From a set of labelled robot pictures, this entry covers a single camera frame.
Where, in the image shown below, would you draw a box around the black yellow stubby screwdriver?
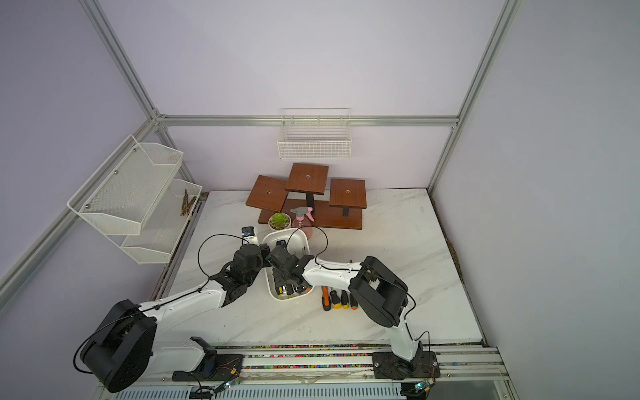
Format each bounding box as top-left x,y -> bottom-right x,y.
329,290 -> 343,309

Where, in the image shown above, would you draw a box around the small black screwdriver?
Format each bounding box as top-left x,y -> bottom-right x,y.
341,290 -> 349,309

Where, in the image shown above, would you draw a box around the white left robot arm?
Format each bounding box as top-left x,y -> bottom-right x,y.
73,243 -> 269,393

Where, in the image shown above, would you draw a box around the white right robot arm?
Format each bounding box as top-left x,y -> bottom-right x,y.
263,244 -> 441,381

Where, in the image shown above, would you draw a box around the white storage box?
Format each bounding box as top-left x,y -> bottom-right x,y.
260,228 -> 313,302

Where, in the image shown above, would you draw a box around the potted green succulent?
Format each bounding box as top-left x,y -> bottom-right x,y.
268,213 -> 292,231

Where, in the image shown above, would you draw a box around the pink spray bottle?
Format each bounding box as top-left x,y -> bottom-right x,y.
290,206 -> 314,238

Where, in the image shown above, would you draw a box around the brown wooden tiered stand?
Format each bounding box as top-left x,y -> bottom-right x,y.
246,163 -> 368,230

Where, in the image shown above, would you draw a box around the brown twigs on shelf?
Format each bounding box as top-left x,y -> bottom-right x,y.
181,189 -> 198,216

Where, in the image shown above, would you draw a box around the white mesh lower shelf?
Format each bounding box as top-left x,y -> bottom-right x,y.
120,179 -> 202,264

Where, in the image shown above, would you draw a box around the white mesh shelf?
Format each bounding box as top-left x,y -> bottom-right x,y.
120,179 -> 202,264
67,136 -> 183,236

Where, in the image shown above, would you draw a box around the white mesh upper shelf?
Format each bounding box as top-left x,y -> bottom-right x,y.
67,136 -> 183,236

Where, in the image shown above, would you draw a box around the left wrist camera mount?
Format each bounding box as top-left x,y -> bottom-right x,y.
242,227 -> 259,245

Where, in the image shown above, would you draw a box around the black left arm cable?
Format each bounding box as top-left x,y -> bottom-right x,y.
72,232 -> 251,375

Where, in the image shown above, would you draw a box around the white wire wall basket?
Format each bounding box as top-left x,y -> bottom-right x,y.
277,108 -> 353,162

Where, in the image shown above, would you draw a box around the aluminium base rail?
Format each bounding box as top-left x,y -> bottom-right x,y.
94,344 -> 518,399

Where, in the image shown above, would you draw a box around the aluminium frame post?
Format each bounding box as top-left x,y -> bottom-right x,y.
427,0 -> 521,198

